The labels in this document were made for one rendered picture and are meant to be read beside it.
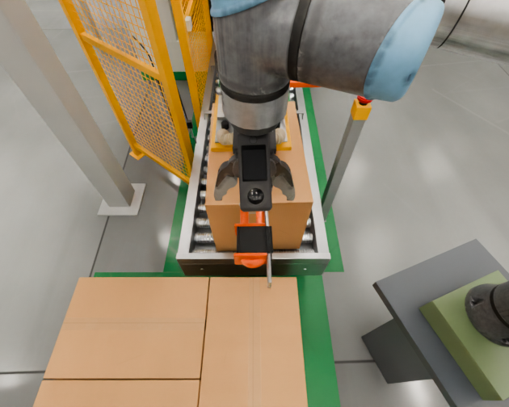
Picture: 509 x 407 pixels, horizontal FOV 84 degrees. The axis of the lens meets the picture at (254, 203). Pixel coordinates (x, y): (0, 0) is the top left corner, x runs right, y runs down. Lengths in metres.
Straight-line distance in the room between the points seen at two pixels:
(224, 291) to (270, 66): 1.11
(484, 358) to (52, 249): 2.38
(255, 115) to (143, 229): 1.91
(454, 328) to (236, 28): 1.06
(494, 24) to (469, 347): 0.94
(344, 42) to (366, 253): 1.90
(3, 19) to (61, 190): 1.44
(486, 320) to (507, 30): 0.89
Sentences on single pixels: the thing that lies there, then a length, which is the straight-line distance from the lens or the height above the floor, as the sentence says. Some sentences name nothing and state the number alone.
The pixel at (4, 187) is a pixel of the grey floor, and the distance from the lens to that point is 3.04.
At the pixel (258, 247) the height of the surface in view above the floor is 1.22.
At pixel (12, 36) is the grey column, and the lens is 1.64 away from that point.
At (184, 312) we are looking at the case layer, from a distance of 1.33.
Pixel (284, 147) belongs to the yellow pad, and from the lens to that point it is 1.03.
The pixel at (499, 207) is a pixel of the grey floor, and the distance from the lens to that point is 2.86.
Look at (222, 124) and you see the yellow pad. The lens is 1.07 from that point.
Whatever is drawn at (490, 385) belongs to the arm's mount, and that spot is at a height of 0.83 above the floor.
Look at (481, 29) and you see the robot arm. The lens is 0.44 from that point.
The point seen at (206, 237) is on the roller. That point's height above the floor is 0.55.
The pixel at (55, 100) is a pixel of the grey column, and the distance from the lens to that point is 1.76.
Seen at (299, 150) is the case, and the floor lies 0.95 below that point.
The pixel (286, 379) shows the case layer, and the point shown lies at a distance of 1.27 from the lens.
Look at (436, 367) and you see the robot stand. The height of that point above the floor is 0.75.
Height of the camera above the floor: 1.80
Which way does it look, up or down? 56 degrees down
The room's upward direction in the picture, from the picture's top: straight up
